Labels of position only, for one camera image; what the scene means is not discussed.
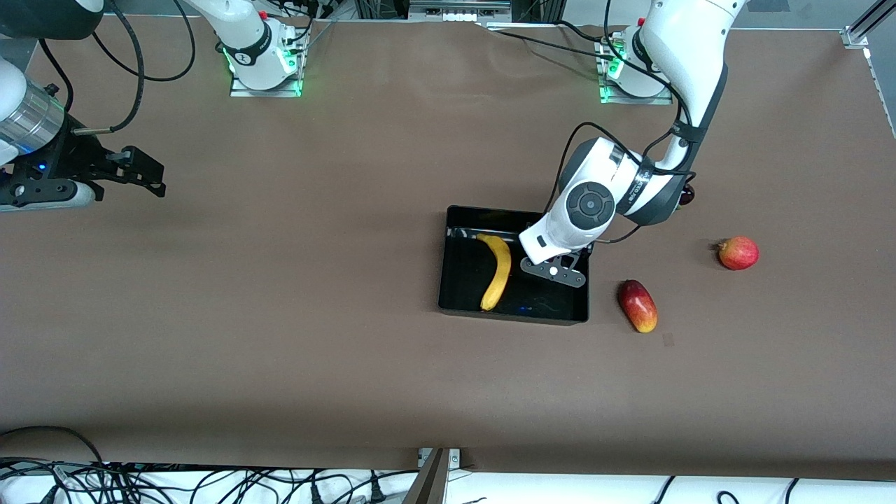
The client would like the black plastic tray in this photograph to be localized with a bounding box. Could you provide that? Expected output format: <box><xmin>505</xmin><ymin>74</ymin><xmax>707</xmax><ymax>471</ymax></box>
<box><xmin>437</xmin><ymin>205</ymin><xmax>590</xmax><ymax>325</ymax></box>

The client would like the yellow banana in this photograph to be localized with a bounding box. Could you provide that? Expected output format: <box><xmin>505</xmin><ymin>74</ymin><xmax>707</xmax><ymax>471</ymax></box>
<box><xmin>476</xmin><ymin>234</ymin><xmax>512</xmax><ymax>312</ymax></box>

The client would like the red orange mango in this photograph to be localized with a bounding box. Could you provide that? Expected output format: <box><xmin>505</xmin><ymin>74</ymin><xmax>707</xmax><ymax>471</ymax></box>
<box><xmin>617</xmin><ymin>279</ymin><xmax>659</xmax><ymax>334</ymax></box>

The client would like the plain red apple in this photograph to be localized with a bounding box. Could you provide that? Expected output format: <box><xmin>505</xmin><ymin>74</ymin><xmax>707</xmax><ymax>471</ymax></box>
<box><xmin>717</xmin><ymin>236</ymin><xmax>760</xmax><ymax>271</ymax></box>

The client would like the brown table cover sheet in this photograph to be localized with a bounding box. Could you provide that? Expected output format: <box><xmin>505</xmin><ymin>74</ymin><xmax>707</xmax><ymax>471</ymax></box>
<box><xmin>0</xmin><ymin>14</ymin><xmax>896</xmax><ymax>482</ymax></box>

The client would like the grey power strip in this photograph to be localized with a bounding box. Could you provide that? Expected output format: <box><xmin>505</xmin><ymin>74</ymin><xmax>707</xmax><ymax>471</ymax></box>
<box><xmin>408</xmin><ymin>0</ymin><xmax>513</xmax><ymax>20</ymax></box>

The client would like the aluminium profile bar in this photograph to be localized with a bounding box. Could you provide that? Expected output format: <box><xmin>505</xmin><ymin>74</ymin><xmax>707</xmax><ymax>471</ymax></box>
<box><xmin>842</xmin><ymin>0</ymin><xmax>896</xmax><ymax>50</ymax></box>

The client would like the black cable with silver plug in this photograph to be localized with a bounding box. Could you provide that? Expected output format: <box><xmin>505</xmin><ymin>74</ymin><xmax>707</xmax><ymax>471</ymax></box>
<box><xmin>72</xmin><ymin>0</ymin><xmax>146</xmax><ymax>135</ymax></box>

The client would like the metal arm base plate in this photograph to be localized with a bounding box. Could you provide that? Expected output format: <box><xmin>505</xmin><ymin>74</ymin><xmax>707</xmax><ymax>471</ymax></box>
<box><xmin>597</xmin><ymin>38</ymin><xmax>674</xmax><ymax>106</ymax></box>
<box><xmin>230</xmin><ymin>31</ymin><xmax>303</xmax><ymax>97</ymax></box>

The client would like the black cable on table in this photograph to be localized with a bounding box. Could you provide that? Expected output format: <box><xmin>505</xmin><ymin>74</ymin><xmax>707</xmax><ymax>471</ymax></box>
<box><xmin>493</xmin><ymin>29</ymin><xmax>606</xmax><ymax>62</ymax></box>
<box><xmin>553</xmin><ymin>20</ymin><xmax>610</xmax><ymax>43</ymax></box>

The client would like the dark grey post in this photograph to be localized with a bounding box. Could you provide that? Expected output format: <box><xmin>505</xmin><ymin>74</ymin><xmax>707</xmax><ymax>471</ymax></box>
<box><xmin>402</xmin><ymin>448</ymin><xmax>450</xmax><ymax>504</ymax></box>

